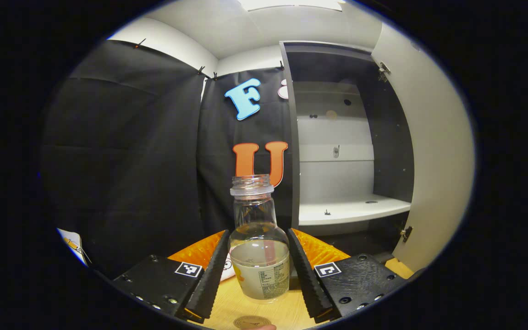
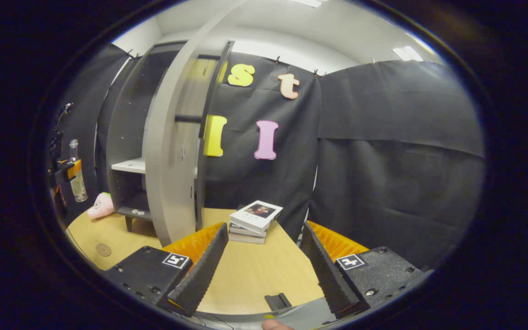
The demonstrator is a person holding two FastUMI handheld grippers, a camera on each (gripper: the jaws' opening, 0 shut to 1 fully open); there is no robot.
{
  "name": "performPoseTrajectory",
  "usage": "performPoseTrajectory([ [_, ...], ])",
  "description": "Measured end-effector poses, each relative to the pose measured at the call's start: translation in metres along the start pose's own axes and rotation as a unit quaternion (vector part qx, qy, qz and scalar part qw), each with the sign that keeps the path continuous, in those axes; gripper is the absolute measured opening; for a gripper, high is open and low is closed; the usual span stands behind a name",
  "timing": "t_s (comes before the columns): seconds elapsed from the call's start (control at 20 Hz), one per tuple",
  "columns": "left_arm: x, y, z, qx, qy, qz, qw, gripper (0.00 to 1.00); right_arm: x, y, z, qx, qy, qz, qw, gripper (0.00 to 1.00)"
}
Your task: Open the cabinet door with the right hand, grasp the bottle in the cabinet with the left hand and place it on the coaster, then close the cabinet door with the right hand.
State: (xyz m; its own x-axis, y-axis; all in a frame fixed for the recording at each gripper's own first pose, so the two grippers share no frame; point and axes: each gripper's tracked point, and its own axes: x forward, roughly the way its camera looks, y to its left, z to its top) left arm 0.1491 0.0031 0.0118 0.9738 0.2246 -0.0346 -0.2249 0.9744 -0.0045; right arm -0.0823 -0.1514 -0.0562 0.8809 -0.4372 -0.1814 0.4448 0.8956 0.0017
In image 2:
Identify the grey book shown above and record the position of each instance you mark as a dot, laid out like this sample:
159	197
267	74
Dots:
245	239
245	230

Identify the black backdrop cloth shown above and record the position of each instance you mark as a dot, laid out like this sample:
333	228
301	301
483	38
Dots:
383	183

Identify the clear plastic bottle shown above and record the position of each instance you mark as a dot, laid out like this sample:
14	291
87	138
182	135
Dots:
78	188

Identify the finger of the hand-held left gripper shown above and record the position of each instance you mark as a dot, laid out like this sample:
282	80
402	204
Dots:
74	169

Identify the ceiling light panel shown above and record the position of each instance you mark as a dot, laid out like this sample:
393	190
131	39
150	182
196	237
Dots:
307	2
408	53

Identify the small black holder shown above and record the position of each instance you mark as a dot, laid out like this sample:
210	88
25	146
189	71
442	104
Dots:
277	301

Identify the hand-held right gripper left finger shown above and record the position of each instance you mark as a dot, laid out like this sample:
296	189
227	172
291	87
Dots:
204	270

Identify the round brown coaster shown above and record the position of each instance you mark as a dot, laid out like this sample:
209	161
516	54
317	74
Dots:
103	250

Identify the pink plush toy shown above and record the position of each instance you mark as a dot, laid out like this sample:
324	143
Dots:
101	207

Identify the white book with photo cover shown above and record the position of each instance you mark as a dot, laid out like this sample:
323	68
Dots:
257	213

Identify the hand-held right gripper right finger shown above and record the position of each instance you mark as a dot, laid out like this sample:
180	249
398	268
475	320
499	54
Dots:
326	270

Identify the white cabinet shelf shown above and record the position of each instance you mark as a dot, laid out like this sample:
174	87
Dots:
131	165

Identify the grey flat board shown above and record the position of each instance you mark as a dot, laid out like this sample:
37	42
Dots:
305	316

